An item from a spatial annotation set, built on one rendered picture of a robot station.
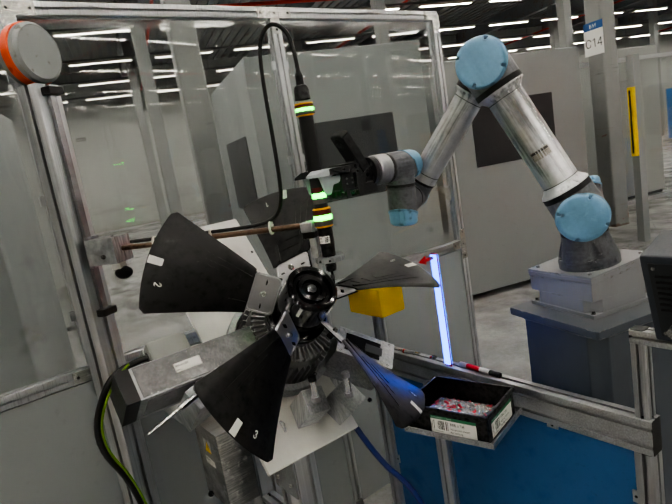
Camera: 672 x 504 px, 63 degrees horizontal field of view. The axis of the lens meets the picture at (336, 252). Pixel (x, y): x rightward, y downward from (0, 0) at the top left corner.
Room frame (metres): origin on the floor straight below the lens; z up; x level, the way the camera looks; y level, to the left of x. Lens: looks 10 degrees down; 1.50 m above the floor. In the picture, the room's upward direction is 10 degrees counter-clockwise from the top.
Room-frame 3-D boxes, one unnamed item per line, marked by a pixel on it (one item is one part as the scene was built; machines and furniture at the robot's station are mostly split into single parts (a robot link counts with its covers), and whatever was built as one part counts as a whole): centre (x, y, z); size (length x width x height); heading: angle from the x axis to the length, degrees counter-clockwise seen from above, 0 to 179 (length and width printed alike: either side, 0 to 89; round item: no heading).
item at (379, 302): (1.73, -0.10, 1.02); 0.16 x 0.10 x 0.11; 36
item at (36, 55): (1.51, 0.70, 1.88); 0.16 x 0.07 x 0.16; 161
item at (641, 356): (1.06, -0.59, 0.96); 0.03 x 0.03 x 0.20; 36
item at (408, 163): (1.44, -0.20, 1.44); 0.11 x 0.08 x 0.09; 126
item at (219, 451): (1.42, 0.40, 0.73); 0.15 x 0.09 x 0.22; 36
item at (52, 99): (1.50, 0.66, 1.48); 0.05 x 0.03 x 0.62; 161
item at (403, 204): (1.46, -0.20, 1.35); 0.11 x 0.08 x 0.11; 157
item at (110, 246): (1.48, 0.61, 1.35); 0.10 x 0.07 x 0.09; 71
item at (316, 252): (1.28, 0.03, 1.31); 0.09 x 0.07 x 0.10; 71
